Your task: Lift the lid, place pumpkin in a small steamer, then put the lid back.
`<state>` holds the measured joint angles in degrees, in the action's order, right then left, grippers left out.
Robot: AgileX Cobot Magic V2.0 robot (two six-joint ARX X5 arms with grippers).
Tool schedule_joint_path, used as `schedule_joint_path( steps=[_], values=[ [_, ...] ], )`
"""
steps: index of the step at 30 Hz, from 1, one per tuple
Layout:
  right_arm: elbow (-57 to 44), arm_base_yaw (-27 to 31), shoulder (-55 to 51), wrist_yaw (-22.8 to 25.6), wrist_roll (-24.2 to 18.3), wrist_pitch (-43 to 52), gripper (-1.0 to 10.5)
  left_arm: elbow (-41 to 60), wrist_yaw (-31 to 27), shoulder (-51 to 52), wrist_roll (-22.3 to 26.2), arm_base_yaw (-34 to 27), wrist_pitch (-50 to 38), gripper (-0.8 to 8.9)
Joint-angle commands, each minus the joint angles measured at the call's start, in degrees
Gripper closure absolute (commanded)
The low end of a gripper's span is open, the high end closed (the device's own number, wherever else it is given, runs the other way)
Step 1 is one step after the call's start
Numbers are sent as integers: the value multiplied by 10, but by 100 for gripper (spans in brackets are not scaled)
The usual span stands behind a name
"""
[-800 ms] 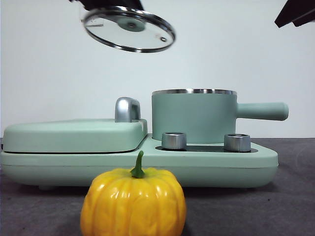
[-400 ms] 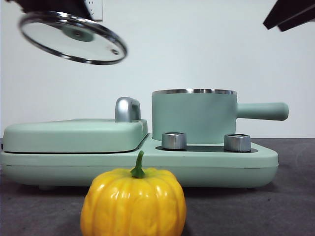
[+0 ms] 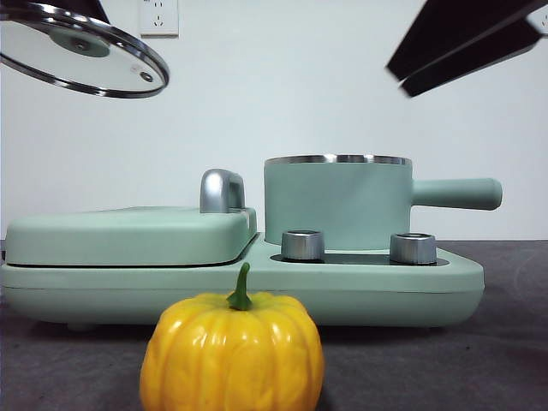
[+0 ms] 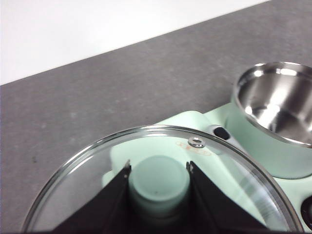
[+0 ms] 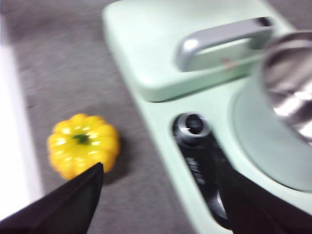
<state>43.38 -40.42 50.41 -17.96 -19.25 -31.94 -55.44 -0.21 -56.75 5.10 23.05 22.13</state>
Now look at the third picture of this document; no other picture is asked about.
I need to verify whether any glass lid with green knob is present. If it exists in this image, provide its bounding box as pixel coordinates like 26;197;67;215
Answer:
0;2;171;100

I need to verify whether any yellow pumpkin with green stem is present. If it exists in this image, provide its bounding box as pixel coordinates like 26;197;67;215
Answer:
140;261;325;411

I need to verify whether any silver control knob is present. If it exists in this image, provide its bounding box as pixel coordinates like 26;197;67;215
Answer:
388;232;438;265
280;229;325;261

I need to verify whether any green breakfast machine base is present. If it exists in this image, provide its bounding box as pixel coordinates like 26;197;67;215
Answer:
0;230;485;333

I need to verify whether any green pot with side handle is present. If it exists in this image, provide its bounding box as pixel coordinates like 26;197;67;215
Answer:
263;153;503;252

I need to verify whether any green griddle cover, silver handle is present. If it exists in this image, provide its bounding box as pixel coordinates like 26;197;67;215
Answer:
3;169;259;268

